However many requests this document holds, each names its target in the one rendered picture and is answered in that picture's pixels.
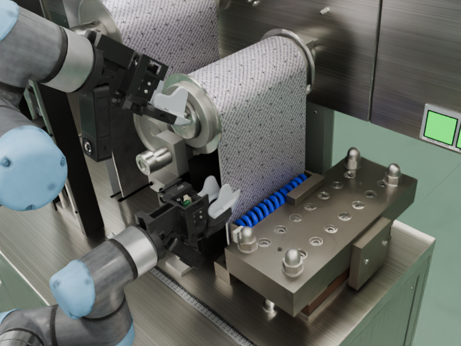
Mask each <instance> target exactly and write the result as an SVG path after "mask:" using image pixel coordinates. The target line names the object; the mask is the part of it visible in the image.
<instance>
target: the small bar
mask: <svg viewBox="0 0 461 346"><path fill-rule="evenodd" d="M322 185H324V176H321V175H319V174H317V173H315V174H313V175H312V176H310V177H309V178H308V179H307V180H305V181H304V182H302V183H301V184H300V185H298V186H297V187H295V188H294V189H293V190H292V191H290V192H289V193H287V194H286V202H288V203H290V204H292V205H294V206H297V204H299V203H300V202H302V201H303V200H304V199H306V197H308V196H309V195H311V194H312V193H313V192H315V191H316V190H317V189H318V188H320V187H321V186H322Z"/></svg>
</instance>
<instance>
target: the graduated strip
mask: <svg viewBox="0 0 461 346"><path fill-rule="evenodd" d="M115 235H116V234H115V233H114V232H112V233H111V234H109V235H107V236H106V238H107V239H108V240H109V239H111V238H112V237H114V236H115ZM148 272H149V273H151V274H152V275H153V276H155V278H157V279H158V280H159V281H161V282H162V283H163V284H165V285H166V286H167V287H168V288H169V289H170V290H172V291H173V292H175V293H176V294H177V295H178V296H179V297H180V298H182V299H183V300H184V301H186V302H187V303H188V304H189V305H190V306H191V307H193V308H194V309H195V310H197V311H198V312H199V313H200V314H201V315H203V316H204V317H205V318H207V319H208V320H209V321H210V322H212V323H213V324H214V325H215V326H217V327H218V328H219V329H221V330H222V331H223V332H224V333H225V334H227V335H228V336H229V337H230V338H232V339H233V340H234V341H235V342H236V343H238V344H239V345H240V346H259V345H258V344H256V343H255V342H254V341H253V340H251V339H250V338H248V337H247V336H246V335H245V334H244V333H242V332H241V331H240V330H238V329H237V328H236V327H235V326H234V325H232V324H231V323H229V322H228V321H227V320H226V319H224V318H223V317H222V316H220V315H219V314H218V313H217V312H216V311H214V310H213V309H211V308H210V307H209V306H208V305H207V304H205V303H204V302H203V301H201V300H200V299H199V298H197V297H196V296H195V295H193V294H192V293H191V292H189V291H188V290H187V289H186V288H185V287H183V286H182V285H180V284H179V283H178V282H177V281H176V280H174V279H173V278H172V277H170V276H169V275H168V274H167V273H165V272H164V271H163V270H161V269H160V268H159V267H158V266H157V265H156V266H154V267H153V268H151V269H150V270H149V271H148Z"/></svg>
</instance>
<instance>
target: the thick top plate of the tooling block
mask: <svg viewBox="0 0 461 346"><path fill-rule="evenodd" d="M361 158H362V160H361V164H362V166H361V168H360V169H358V170H349V169H347V168H345V167H344V162H345V158H344V159H342V160H341V161H340V162H339V163H337V164H336V165H334V166H333V167H332V168H331V169H329V170H328V171H326V172H325V173H324V174H323V175H321V176H324V185H322V186H321V187H320V188H318V189H317V190H316V191H315V192H313V193H312V194H311V195H309V196H308V197H306V199H304V200H303V201H302V202H300V203H299V204H297V206H294V205H292V204H290V203H288V202H285V203H284V204H282V205H281V206H280V207H279V208H277V209H276V210H274V211H273V212H272V213H270V214H269V215H268V216H266V217H265V218H264V219H263V220H261V221H260V222H258V223H257V224H256V225H255V226H253V227H252V229H253V231H254V233H255V237H256V239H257V244H258V248H257V250H256V251H255V252H254V253H250V254H245V253H241V252H240V251H239V250H238V248H237V245H238V244H237V243H236V242H234V241H233V242H231V243H230V244H229V245H228V246H226V247H225V248H224V250H225V256H226V268H227V271H228V272H229V273H230V274H232V275H234V276H235V277H236V278H238V279H239V280H241V281H242V282H244V283H245V284H246V285H248V286H250V287H251V288H252V289H253V290H255V291H257V292H258V293H259V294H261V295H262V296H264V297H265V298H266V299H268V300H270V301H271V302H272V303H274V304H275V305H277V306H278V307H280V308H281V309H282V310H284V311H286V312H287V313H288V314H290V315H291V316H293V317H295V316H296V315H297V314H298V313H299V312H300V311H301V310H302V309H303V308H304V307H305V306H306V305H307V304H308V303H309V302H310V301H311V300H312V299H313V298H314V297H315V296H316V295H317V294H318V293H319V292H320V291H321V290H323V289H324V288H325V287H326V286H327V285H328V284H329V283H330V282H331V281H332V280H333V279H334V278H335V277H336V276H337V275H339V274H340V273H341V272H342V271H343V270H344V269H345V268H346V267H347V266H348V265H349V264H350V263H351V252H352V244H353V243H354V242H355V241H356V240H357V239H358V238H359V237H360V236H361V235H362V234H363V233H365V232H366V231H367V230H368V229H369V228H370V227H371V226H372V225H374V224H375V223H376V221H378V219H380V217H382V216H383V217H384V218H387V219H389V220H391V224H392V223H393V222H394V221H395V220H396V219H397V218H398V217H399V216H400V215H401V214H402V213H403V212H404V211H405V210H406V209H407V208H408V207H409V206H410V205H411V204H412V203H413V202H414V198H415V193H416V186H417V182H418V179H416V178H413V177H411V176H408V175H406V174H403V173H402V179H401V180H402V184H401V185H400V186H398V187H389V186H387V185H385V184H384V183H383V179H384V176H385V172H387V169H388V167H386V166H384V165H381V164H379V163H376V162H374V161H371V160H369V159H366V158H364V157H361ZM290 248H295V249H297V250H298V251H299V253H300V258H301V259H302V261H303V273H302V274H301V275H299V276H297V277H288V276H287V275H285V274H284V273H283V271H282V265H283V258H284V257H285V252H286V251H287V250H288V249H290Z"/></svg>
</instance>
